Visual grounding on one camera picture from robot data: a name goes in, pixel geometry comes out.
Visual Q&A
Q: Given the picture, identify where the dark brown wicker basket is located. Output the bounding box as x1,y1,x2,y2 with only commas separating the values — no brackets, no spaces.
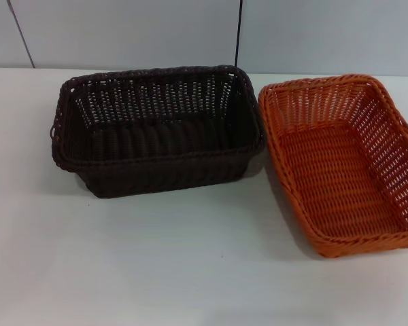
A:
48,64,267,200

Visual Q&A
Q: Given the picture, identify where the orange wicker basket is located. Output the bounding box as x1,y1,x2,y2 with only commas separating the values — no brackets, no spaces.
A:
257,73,408,259

